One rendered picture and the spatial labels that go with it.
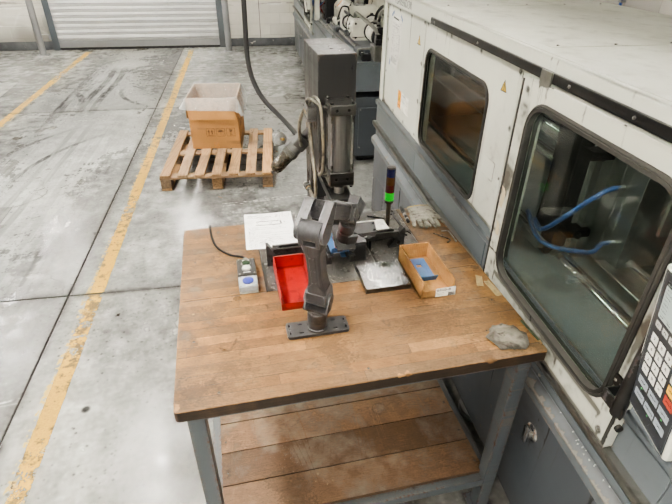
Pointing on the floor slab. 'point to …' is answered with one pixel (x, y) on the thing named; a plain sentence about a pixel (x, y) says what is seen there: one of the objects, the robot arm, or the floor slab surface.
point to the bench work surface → (338, 384)
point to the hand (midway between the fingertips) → (340, 248)
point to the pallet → (180, 161)
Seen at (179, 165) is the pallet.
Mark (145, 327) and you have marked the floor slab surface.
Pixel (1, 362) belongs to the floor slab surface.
